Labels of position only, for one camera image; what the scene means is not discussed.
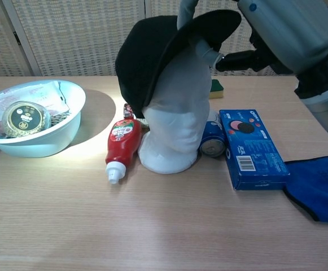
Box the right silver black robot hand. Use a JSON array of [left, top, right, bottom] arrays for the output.
[[177, 0, 328, 76]]

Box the black baseball cap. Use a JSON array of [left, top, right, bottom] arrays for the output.
[[115, 10, 242, 119]]

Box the blue Oreo cookie box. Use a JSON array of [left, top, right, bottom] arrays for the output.
[[218, 109, 291, 191]]

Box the green yellow sponge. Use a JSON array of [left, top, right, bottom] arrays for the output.
[[208, 79, 224, 100]]

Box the blue soda can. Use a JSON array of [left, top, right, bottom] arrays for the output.
[[199, 110, 227, 158]]

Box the white foam mannequin head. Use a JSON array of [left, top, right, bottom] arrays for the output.
[[137, 39, 212, 174]]

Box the blue cloth with black trim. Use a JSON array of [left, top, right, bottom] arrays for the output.
[[282, 154, 328, 223]]

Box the small red brown sachet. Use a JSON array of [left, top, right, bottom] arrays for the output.
[[123, 103, 135, 119]]

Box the red ketchup squeeze bottle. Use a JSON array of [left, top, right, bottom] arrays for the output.
[[104, 118, 143, 185]]

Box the beige woven folding screen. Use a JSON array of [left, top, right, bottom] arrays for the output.
[[0, 0, 328, 78]]

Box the brown patterned snack pack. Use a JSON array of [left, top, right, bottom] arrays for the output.
[[48, 112, 69, 125]]

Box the white pink snack packet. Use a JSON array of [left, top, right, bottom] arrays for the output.
[[0, 81, 70, 121]]

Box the light blue plastic bowl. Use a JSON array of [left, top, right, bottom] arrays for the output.
[[0, 79, 87, 158]]

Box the round gold black tin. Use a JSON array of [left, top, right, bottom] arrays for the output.
[[1, 100, 51, 138]]

